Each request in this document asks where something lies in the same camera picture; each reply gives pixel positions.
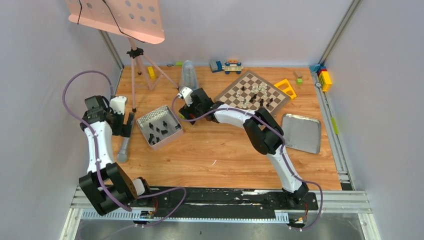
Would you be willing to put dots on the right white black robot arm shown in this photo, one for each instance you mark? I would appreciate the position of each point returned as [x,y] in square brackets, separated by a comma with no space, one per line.
[265,135]

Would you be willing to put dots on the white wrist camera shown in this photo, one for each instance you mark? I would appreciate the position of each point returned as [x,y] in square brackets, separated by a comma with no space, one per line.
[118,104]
[185,94]

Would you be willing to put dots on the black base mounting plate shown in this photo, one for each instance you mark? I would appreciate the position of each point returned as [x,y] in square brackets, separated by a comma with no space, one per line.
[225,203]

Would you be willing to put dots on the pink music stand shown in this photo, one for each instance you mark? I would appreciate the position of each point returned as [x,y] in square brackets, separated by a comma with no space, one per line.
[138,20]

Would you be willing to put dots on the yellow triangle shape toy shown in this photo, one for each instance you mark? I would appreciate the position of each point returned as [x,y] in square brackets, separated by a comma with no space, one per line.
[285,86]

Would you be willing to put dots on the wooden toy car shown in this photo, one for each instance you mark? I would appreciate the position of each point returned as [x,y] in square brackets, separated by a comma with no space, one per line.
[232,66]

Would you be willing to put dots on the blue grey brick block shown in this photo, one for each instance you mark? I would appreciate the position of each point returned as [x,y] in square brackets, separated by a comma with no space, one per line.
[215,66]

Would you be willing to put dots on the wooden chess board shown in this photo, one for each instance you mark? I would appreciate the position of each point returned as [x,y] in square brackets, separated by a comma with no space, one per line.
[251,92]

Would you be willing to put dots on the stacked coloured bricks corner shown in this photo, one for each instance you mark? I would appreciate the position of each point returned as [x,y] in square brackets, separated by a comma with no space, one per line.
[323,76]

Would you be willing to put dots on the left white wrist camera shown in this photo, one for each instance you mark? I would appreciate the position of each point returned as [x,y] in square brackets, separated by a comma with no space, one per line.
[118,104]

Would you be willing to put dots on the grey toy microphone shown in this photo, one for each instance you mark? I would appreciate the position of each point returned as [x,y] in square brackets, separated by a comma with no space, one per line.
[122,155]

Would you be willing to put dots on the wooden brown block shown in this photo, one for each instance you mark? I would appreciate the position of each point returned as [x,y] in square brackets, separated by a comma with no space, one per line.
[297,74]

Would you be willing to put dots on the yellow block near stand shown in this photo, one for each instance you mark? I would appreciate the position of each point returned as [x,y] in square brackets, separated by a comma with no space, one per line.
[151,72]

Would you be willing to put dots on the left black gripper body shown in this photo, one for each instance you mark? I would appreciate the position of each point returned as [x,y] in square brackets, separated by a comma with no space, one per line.
[128,125]

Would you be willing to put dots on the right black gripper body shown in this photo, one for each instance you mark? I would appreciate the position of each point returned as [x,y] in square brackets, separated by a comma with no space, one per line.
[196,110]

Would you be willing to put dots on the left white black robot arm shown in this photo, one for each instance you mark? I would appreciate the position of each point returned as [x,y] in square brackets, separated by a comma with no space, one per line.
[106,185]

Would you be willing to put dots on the silver metal tin lid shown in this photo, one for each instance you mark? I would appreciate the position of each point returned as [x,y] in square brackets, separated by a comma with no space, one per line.
[302,133]

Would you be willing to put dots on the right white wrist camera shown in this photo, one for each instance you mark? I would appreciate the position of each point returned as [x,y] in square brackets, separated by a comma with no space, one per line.
[185,94]

